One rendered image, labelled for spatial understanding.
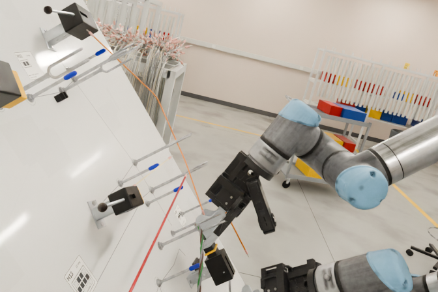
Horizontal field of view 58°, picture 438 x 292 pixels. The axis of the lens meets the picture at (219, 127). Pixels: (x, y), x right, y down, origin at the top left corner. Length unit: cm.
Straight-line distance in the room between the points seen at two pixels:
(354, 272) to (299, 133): 27
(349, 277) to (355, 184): 17
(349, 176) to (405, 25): 890
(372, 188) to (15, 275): 53
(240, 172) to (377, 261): 30
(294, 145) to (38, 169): 46
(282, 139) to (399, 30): 879
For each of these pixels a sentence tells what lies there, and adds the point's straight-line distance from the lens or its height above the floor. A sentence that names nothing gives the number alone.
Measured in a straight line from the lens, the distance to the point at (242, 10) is 880.
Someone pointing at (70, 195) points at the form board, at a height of 133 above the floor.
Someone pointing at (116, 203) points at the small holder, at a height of 134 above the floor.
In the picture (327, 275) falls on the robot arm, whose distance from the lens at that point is 77.
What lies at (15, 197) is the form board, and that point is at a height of 136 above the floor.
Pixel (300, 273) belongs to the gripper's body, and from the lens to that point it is 83.
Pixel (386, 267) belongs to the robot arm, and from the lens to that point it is 74.
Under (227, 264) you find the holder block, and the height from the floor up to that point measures 115.
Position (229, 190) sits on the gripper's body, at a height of 131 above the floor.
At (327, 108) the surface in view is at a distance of 481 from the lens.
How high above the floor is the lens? 161
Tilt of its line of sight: 14 degrees down
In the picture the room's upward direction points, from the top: 14 degrees clockwise
